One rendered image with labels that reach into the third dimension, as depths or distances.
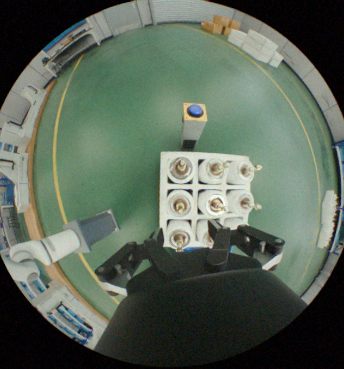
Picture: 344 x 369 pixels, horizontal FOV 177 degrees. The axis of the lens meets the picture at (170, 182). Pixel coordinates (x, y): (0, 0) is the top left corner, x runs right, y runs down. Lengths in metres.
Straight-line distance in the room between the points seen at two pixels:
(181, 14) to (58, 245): 5.59
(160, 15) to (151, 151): 4.88
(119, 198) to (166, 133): 0.47
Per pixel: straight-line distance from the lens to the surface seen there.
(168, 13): 5.15
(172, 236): 0.39
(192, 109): 0.36
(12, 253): 0.47
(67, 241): 0.51
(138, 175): 0.64
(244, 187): 0.52
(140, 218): 0.67
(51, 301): 2.17
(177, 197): 0.35
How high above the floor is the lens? 0.61
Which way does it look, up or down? 86 degrees down
